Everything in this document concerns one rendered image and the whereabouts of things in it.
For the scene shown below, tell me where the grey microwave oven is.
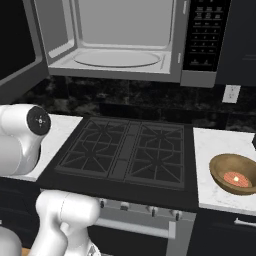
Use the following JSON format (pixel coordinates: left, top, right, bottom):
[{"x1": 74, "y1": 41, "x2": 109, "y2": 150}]
[{"x1": 32, "y1": 0, "x2": 232, "y2": 89}]

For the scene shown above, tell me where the brown wooden bowl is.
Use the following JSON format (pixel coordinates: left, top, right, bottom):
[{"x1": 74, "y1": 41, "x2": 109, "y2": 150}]
[{"x1": 208, "y1": 153, "x2": 256, "y2": 196}]

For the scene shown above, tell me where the silver oven door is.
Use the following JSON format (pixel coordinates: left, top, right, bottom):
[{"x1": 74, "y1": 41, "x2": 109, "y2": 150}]
[{"x1": 87, "y1": 197, "x2": 197, "y2": 256}]

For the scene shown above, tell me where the round waffle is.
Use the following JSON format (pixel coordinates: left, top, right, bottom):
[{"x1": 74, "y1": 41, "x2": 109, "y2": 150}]
[{"x1": 222, "y1": 171, "x2": 253, "y2": 189}]

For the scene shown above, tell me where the grey microwave door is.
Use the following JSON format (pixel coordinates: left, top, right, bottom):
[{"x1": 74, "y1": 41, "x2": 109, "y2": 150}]
[{"x1": 0, "y1": 0, "x2": 51, "y2": 105}]

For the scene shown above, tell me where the black gas hob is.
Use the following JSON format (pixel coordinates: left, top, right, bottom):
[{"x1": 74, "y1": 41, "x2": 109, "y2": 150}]
[{"x1": 36, "y1": 115, "x2": 200, "y2": 213}]

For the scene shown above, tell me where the dark base cupboard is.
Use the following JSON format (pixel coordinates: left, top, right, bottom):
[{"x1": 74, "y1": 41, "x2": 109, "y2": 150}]
[{"x1": 0, "y1": 176, "x2": 42, "y2": 250}]

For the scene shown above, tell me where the dark drawer front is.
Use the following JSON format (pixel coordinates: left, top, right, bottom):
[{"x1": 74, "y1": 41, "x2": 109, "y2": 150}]
[{"x1": 186, "y1": 208, "x2": 256, "y2": 256}]

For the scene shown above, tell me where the silver oven door handle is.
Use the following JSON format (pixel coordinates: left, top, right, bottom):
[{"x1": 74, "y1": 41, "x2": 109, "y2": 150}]
[{"x1": 95, "y1": 217, "x2": 177, "y2": 240}]

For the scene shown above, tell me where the white wall socket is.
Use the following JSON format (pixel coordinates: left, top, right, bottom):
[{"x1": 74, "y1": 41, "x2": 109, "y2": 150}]
[{"x1": 222, "y1": 84, "x2": 242, "y2": 104}]

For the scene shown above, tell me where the dark wall cupboard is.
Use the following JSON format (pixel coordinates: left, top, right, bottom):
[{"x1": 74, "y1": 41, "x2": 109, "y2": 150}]
[{"x1": 215, "y1": 0, "x2": 256, "y2": 87}]

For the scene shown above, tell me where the silver drawer handle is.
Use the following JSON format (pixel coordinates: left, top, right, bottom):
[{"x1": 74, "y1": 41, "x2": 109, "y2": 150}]
[{"x1": 233, "y1": 217, "x2": 256, "y2": 229}]

